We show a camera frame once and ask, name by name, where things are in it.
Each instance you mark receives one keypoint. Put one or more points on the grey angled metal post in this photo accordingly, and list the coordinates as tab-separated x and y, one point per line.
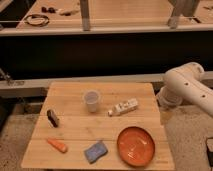
187	8

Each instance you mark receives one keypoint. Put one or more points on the small dark objects on bench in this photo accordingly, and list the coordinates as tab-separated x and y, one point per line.
59	11

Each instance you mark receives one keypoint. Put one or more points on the metal clamp bracket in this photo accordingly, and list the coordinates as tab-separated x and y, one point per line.
9	80

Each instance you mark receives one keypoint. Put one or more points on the orange pepper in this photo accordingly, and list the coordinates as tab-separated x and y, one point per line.
60	146

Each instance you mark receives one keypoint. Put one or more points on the white plastic bottle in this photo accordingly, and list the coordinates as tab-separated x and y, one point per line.
123	107

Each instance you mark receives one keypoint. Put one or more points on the black brush block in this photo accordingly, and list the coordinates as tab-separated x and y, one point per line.
53	118

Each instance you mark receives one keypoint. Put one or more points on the blue sponge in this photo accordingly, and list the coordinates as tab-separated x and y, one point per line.
95	152

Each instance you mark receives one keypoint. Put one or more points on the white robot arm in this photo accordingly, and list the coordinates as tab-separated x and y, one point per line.
184	83

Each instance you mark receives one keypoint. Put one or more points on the clear plastic cup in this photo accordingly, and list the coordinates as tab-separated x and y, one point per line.
91	99

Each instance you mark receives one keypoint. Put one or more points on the orange ceramic bowl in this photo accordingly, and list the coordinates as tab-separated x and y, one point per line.
135	146

